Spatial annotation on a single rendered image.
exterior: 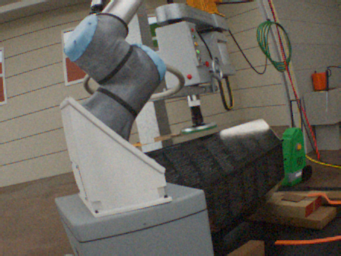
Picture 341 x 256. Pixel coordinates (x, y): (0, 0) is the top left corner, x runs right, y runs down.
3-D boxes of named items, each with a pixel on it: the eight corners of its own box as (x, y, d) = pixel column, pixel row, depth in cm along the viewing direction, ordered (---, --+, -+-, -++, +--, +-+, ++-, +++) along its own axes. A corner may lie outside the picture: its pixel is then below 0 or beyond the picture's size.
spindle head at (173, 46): (191, 90, 267) (177, 31, 263) (221, 84, 257) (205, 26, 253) (167, 94, 235) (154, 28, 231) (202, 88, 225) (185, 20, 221)
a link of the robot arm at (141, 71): (147, 120, 111) (180, 70, 114) (104, 84, 102) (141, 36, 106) (123, 113, 123) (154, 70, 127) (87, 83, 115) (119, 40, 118)
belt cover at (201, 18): (204, 38, 315) (199, 22, 313) (230, 33, 303) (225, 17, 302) (150, 30, 229) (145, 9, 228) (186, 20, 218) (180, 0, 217)
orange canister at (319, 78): (311, 93, 484) (307, 72, 482) (326, 89, 506) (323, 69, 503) (320, 92, 465) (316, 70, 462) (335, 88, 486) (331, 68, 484)
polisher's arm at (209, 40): (218, 91, 311) (203, 36, 307) (243, 87, 300) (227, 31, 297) (179, 98, 246) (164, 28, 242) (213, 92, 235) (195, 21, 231)
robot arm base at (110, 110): (129, 148, 104) (150, 117, 106) (75, 107, 100) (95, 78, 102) (119, 149, 122) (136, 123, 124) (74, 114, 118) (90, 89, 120)
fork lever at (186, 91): (193, 96, 264) (192, 88, 264) (219, 91, 255) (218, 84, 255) (139, 104, 203) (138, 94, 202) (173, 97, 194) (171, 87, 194)
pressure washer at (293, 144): (297, 174, 385) (288, 99, 378) (313, 177, 351) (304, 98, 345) (275, 185, 374) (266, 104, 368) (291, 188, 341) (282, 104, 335)
